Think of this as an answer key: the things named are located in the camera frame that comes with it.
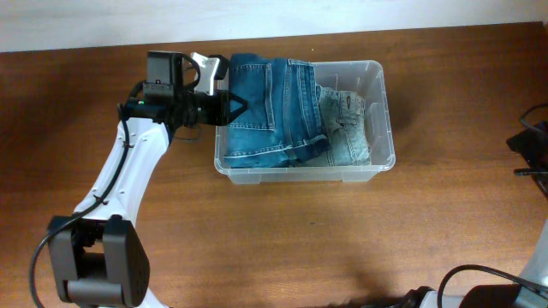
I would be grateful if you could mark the clear plastic storage container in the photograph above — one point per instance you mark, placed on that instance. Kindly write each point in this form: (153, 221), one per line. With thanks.
(365, 78)

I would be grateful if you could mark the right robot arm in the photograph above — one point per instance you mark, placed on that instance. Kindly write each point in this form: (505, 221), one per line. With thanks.
(529, 288)

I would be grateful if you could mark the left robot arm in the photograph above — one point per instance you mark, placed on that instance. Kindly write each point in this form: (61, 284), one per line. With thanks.
(96, 255)

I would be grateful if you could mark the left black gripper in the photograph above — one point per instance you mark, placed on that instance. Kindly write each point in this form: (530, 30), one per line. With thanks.
(223, 103)

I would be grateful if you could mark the light blue jeans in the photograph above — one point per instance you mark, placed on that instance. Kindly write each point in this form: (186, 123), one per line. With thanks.
(343, 115)

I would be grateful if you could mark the dark blue jeans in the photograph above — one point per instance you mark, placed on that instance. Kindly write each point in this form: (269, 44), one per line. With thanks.
(282, 125)

